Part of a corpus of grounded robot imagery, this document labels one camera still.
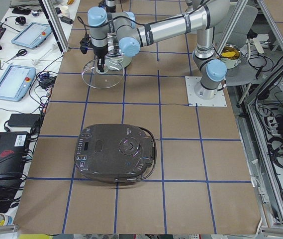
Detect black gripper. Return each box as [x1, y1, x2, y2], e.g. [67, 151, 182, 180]
[93, 45, 107, 59]

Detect glass pot lid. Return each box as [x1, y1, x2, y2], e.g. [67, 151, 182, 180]
[81, 58, 125, 89]

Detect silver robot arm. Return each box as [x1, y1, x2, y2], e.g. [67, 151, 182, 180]
[87, 0, 230, 76]

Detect steel pot on chair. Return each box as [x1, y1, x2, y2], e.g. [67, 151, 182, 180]
[221, 44, 241, 69]

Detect blue teach pendant far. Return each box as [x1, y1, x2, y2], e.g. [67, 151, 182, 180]
[11, 22, 52, 49]

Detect blue teach pendant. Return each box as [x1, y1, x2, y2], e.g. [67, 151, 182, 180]
[11, 22, 52, 49]
[0, 64, 36, 102]

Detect blue teach pendant near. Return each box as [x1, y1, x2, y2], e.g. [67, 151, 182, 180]
[0, 64, 36, 102]

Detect dark brown rice cooker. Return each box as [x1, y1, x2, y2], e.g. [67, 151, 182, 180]
[74, 123, 157, 183]

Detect black power adapter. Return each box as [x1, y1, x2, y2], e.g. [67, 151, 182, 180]
[4, 114, 40, 131]

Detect black laptop computer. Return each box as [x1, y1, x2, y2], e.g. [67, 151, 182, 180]
[0, 131, 30, 179]

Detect grey office chair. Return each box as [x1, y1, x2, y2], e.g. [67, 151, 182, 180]
[214, 2, 258, 86]

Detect black handled scissors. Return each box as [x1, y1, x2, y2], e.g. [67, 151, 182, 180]
[8, 48, 28, 61]

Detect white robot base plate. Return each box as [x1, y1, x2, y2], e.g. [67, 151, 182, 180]
[185, 76, 227, 107]

